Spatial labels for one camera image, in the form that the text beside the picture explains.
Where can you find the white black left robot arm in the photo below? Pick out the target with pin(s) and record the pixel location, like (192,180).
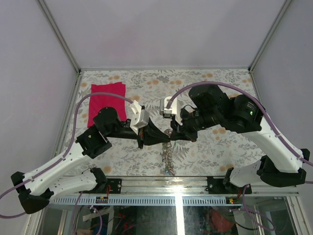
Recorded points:
(37,188)

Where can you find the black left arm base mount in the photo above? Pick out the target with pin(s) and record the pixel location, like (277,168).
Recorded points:
(112,186)

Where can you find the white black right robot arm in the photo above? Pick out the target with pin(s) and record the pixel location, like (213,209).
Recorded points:
(206,104)

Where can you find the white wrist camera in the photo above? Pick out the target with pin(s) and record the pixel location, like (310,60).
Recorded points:
(140,117)
(170,109)

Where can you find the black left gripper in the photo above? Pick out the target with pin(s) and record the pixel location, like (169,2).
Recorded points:
(151,135)

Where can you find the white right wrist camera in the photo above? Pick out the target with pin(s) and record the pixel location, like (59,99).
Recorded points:
(170,109)

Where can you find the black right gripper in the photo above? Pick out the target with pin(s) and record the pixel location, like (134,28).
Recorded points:
(176,127)

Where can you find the red folded cloth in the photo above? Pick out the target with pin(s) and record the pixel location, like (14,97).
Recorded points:
(97,102)

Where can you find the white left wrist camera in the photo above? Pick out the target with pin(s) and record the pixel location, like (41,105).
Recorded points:
(140,117)

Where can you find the aluminium front rail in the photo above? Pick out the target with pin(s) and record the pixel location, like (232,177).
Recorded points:
(130,185)

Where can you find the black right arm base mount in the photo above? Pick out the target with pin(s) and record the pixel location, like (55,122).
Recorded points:
(215,185)

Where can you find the floral table mat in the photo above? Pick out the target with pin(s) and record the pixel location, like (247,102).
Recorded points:
(215,150)

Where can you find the white slotted cable duct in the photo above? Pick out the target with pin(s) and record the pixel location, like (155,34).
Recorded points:
(142,200)

